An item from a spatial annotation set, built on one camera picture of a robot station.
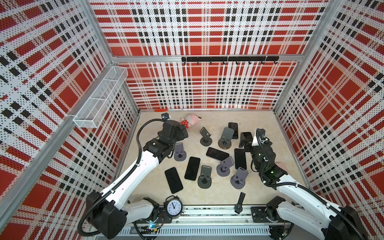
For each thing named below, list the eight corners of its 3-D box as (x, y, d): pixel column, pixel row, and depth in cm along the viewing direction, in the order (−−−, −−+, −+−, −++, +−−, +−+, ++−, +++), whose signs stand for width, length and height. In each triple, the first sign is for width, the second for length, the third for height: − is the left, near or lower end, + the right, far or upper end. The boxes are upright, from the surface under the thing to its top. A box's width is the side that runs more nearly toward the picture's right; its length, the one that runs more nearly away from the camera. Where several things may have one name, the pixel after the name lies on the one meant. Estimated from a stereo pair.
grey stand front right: (229, 185, 85) (232, 179, 77) (232, 173, 90) (235, 165, 82) (241, 191, 84) (245, 184, 75) (244, 177, 88) (248, 170, 80)
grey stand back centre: (197, 141, 104) (197, 133, 96) (202, 135, 108) (203, 127, 100) (208, 148, 101) (208, 139, 93) (213, 141, 104) (214, 133, 96)
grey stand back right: (218, 147, 102) (220, 137, 92) (222, 137, 107) (224, 126, 98) (228, 151, 100) (231, 140, 90) (232, 140, 105) (235, 130, 96)
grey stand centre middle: (221, 179, 87) (222, 174, 81) (214, 169, 91) (215, 164, 85) (236, 169, 91) (239, 164, 85) (229, 160, 95) (231, 154, 89)
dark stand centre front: (198, 188, 84) (197, 182, 76) (198, 173, 90) (197, 165, 81) (210, 188, 84) (211, 182, 76) (210, 173, 90) (211, 165, 81)
